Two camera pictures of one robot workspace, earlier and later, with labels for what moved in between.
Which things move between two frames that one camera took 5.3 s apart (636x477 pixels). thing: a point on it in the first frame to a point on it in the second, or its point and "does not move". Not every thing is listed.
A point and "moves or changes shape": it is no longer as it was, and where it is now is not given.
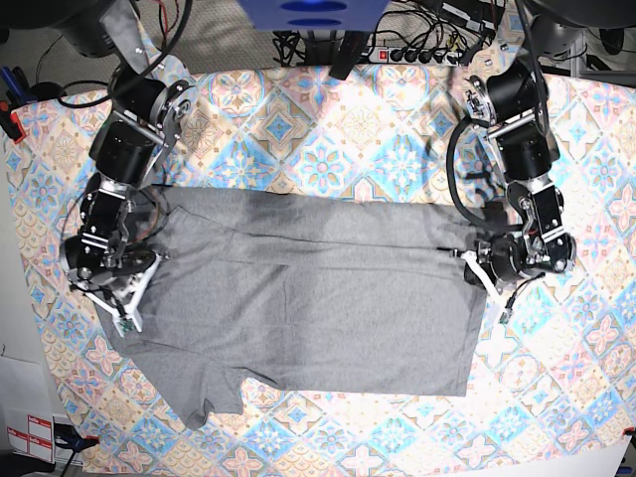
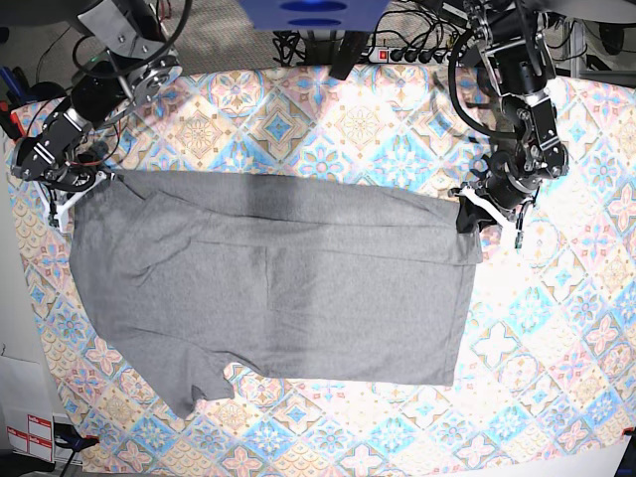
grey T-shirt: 301,291 moves or changes shape
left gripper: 100,252 to 30,164
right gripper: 508,260 to 504,184
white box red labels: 27,421 does not move
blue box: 315,15 does not move
